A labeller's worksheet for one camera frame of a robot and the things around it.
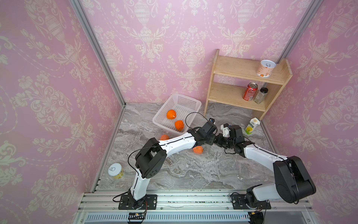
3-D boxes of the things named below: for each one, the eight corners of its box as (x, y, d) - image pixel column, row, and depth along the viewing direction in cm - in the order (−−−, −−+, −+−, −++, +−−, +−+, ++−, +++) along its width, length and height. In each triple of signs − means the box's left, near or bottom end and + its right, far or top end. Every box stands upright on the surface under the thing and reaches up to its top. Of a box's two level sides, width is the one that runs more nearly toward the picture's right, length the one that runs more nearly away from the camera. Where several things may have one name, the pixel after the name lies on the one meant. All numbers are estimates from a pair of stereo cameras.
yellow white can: (110, 179, 84) (105, 176, 79) (114, 166, 89) (110, 163, 84) (122, 179, 84) (118, 176, 79) (125, 166, 89) (122, 163, 84)
